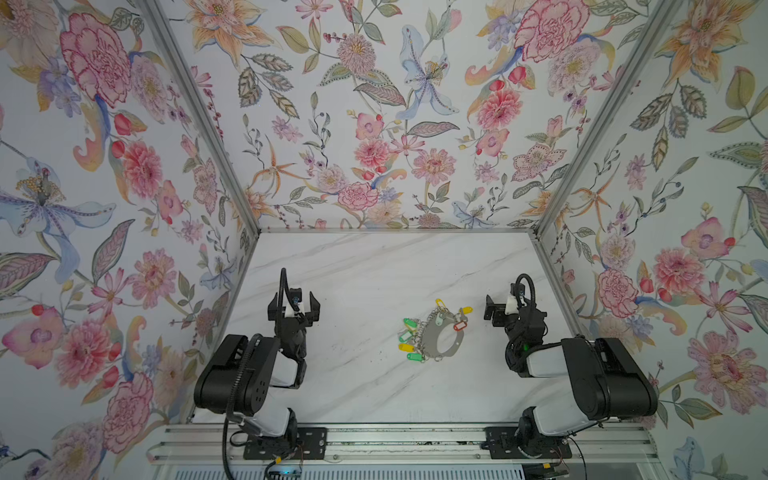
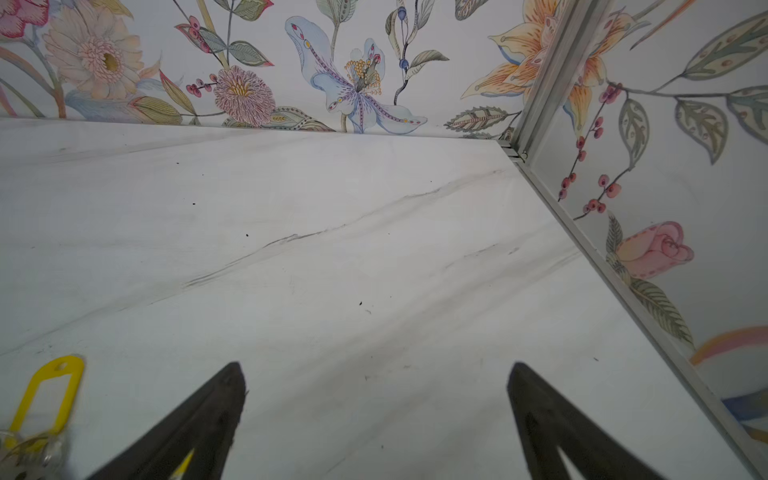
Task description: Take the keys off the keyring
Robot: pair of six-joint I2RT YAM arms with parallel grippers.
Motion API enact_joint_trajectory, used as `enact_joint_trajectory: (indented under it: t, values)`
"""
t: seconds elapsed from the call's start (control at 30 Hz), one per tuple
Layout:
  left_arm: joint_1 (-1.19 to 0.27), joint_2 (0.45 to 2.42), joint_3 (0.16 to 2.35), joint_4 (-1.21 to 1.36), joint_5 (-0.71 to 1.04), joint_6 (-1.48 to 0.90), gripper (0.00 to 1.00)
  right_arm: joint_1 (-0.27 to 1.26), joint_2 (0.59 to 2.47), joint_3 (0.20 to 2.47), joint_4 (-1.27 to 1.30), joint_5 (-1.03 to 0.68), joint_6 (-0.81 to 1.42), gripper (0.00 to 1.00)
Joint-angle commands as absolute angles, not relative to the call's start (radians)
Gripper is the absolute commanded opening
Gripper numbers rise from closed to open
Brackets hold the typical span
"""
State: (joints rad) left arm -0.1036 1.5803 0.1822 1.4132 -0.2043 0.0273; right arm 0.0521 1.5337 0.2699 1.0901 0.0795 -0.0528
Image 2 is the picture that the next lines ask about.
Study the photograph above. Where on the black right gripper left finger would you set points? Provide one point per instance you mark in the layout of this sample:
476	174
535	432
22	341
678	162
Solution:
201	429

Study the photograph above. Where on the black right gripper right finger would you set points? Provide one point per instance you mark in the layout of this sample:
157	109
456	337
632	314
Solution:
551	428

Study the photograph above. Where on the yellow plastic key tag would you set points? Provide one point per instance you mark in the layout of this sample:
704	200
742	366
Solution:
47	402

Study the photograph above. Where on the silver metal keyring with keys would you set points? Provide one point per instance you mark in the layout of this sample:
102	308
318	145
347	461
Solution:
41	456

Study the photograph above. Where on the aluminium corner frame post right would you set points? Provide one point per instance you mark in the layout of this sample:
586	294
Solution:
556	77

